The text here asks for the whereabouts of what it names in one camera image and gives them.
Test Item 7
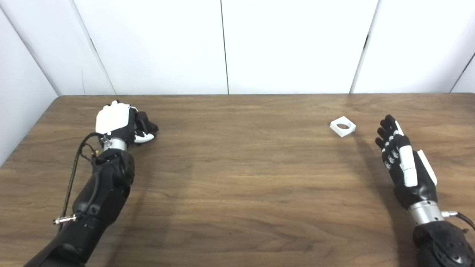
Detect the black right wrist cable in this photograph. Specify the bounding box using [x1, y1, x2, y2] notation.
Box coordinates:
[442, 210, 475, 230]

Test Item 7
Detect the black peg with square base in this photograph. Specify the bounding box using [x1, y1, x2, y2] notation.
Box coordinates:
[134, 111, 159, 136]

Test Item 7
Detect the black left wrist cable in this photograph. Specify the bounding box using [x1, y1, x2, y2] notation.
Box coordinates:
[53, 132, 110, 232]

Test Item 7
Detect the white square piece with hole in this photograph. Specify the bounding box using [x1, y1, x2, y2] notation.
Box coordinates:
[330, 116, 357, 138]

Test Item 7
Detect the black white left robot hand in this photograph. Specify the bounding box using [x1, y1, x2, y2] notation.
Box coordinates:
[95, 100, 159, 149]

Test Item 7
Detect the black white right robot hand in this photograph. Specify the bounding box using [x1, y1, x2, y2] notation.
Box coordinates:
[375, 114, 438, 210]

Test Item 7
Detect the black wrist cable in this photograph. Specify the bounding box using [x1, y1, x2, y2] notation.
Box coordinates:
[442, 210, 475, 230]
[53, 132, 110, 232]

